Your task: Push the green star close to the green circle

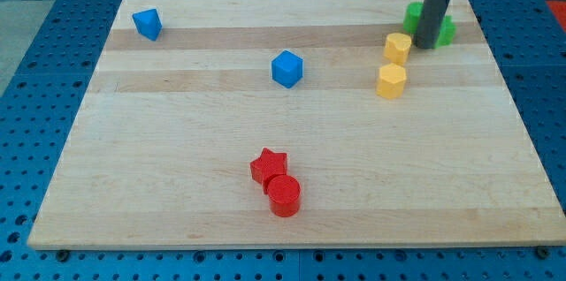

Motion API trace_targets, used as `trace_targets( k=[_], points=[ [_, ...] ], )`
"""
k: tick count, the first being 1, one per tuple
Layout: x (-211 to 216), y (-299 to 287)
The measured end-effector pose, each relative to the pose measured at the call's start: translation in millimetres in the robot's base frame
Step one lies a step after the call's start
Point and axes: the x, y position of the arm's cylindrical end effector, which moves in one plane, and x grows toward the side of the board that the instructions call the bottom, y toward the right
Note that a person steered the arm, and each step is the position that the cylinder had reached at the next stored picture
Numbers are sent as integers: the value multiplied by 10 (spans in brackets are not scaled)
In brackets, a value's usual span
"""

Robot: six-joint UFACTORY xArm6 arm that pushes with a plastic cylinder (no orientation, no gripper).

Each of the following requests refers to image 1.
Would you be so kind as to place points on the red cylinder block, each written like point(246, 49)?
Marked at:
point(284, 194)

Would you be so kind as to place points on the green circle block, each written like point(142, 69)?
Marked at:
point(412, 16)

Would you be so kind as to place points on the wooden board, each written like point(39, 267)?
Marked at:
point(159, 153)

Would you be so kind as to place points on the blue triangle block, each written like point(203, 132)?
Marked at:
point(148, 23)

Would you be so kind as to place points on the yellow heart block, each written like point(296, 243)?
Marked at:
point(397, 48)

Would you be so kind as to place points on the blue cube block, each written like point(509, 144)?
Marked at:
point(287, 69)

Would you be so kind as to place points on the green star block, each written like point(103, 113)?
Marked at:
point(447, 32)

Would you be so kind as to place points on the red star block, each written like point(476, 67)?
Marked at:
point(267, 166)

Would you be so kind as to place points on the yellow hexagon block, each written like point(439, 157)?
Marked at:
point(391, 81)

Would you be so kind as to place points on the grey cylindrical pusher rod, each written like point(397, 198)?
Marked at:
point(429, 24)

